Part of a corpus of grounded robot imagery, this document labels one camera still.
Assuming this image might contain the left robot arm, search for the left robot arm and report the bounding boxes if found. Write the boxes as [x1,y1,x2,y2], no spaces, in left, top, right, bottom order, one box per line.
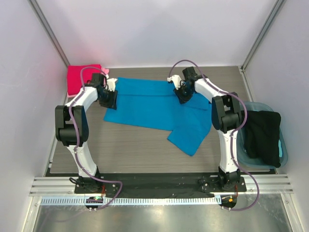
[55,72,118,193]

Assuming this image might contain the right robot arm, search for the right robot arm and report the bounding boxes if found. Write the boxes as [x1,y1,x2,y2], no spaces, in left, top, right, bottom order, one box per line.
[167,67,243,191]

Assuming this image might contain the folded pink t-shirt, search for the folded pink t-shirt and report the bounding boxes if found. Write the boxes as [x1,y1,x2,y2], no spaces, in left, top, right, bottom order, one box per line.
[67,68,110,98]

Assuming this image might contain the folded red t-shirt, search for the folded red t-shirt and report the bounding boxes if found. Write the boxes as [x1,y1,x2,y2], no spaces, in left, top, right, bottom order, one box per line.
[66,64,102,96]

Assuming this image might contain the black t-shirt in bin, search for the black t-shirt in bin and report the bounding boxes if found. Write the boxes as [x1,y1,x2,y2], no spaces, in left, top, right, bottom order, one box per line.
[244,111,281,168]

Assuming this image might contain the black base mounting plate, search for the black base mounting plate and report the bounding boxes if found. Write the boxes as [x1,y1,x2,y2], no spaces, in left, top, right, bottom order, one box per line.
[74,173,247,210]

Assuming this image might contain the light blue t-shirt in bin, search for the light blue t-shirt in bin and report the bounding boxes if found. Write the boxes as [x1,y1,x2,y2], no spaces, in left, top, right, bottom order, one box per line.
[278,140,283,158]

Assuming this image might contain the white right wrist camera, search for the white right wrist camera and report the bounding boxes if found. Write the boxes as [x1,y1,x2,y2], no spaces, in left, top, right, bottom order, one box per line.
[167,75,182,90]

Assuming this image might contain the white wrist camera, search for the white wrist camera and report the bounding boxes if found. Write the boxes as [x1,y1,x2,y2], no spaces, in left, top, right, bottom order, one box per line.
[105,78,118,92]
[167,75,182,90]

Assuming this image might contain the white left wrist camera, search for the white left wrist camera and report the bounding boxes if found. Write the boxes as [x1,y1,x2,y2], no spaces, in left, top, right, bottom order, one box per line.
[105,78,118,92]

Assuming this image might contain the aluminium frame post right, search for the aluminium frame post right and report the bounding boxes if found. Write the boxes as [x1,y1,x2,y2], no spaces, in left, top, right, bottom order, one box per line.
[241,0,287,71]

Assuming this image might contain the aluminium frame post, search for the aluminium frame post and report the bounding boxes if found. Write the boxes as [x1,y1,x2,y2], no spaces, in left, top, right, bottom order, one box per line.
[241,0,287,71]
[28,0,70,67]

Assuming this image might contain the white slotted cable duct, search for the white slotted cable duct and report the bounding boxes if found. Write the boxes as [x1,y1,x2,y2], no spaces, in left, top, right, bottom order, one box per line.
[41,195,222,207]

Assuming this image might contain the aluminium frame post left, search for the aluminium frame post left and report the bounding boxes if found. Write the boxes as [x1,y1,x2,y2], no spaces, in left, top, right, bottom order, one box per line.
[28,0,70,67]

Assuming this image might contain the aluminium front rail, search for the aluminium front rail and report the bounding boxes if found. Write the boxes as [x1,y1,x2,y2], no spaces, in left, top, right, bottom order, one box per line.
[29,174,294,196]

